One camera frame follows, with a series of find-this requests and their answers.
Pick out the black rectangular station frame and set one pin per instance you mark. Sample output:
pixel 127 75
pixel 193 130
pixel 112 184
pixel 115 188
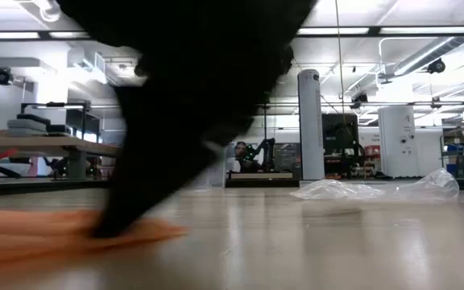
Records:
pixel 264 121

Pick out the orange elastic bandage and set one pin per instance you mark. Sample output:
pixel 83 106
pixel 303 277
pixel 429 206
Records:
pixel 34 237

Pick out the wooden station table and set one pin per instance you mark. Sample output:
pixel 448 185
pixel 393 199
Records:
pixel 264 176

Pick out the person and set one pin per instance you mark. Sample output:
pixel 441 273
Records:
pixel 241 152

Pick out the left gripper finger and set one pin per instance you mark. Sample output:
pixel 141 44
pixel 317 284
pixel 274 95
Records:
pixel 155 161

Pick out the black flat device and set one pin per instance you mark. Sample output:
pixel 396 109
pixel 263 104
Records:
pixel 59 129

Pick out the clear plastic bag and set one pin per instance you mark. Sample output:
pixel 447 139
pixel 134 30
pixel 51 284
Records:
pixel 336 190

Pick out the stack of grey cases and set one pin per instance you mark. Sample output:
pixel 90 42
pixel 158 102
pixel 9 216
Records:
pixel 26 127

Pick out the white tower column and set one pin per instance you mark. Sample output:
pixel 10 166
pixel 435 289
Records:
pixel 310 129

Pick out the wooden desk with grey legs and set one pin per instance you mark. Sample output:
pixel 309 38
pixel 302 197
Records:
pixel 34 143

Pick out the long white overhead rail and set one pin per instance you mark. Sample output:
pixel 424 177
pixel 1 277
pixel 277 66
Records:
pixel 377 103

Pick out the black equipment rack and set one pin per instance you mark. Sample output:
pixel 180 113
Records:
pixel 340 133

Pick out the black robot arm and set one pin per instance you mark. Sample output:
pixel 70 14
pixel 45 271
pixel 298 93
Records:
pixel 266 151

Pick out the silver round duct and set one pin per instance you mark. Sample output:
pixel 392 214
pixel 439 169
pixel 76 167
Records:
pixel 429 54

